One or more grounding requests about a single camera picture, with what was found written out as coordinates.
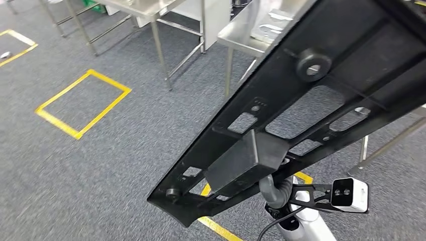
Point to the black plastic bracket part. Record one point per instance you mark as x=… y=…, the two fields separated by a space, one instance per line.
x=332 y=33

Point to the stainless steel workbench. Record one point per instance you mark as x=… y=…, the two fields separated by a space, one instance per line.
x=239 y=36

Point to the white cabinet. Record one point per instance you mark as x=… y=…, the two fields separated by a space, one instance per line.
x=216 y=20

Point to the grey stamped metal plate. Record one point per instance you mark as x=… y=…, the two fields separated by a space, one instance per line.
x=266 y=33

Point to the green crate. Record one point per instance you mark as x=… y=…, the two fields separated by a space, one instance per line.
x=94 y=6

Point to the small white floor object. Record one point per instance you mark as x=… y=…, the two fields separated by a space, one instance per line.
x=6 y=55

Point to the steel frame table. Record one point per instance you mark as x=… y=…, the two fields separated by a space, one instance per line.
x=81 y=28
x=161 y=53

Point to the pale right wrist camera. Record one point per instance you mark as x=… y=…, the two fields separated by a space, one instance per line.
x=357 y=196

